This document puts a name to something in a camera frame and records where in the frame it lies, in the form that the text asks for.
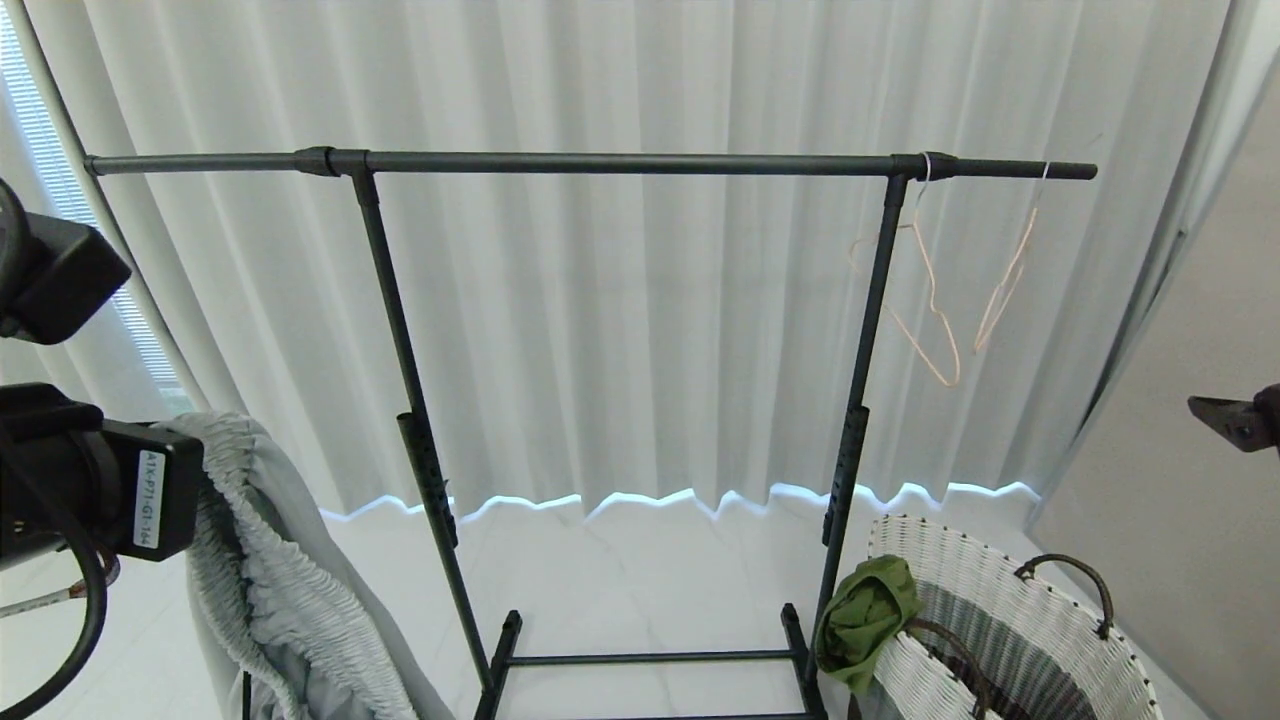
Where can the black clothes rack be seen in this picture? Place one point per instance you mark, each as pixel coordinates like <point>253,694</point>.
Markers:
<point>600,162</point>

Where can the white laundry basket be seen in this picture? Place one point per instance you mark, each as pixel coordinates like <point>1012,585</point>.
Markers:
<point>1050,620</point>

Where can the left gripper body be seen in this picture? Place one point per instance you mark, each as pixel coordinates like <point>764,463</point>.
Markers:
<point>115,480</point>

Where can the pale grey shorts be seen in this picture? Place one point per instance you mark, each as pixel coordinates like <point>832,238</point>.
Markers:
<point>290,600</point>

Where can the green garment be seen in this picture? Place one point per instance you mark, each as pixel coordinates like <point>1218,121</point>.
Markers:
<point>865,620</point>

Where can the pink clothes hanger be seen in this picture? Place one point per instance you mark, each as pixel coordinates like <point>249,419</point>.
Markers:
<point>1010,275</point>
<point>930,290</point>

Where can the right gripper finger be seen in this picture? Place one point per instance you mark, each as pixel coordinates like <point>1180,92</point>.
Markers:
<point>1250,420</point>

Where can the white curtain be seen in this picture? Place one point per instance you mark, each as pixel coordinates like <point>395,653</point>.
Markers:
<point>110,370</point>
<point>650,330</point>

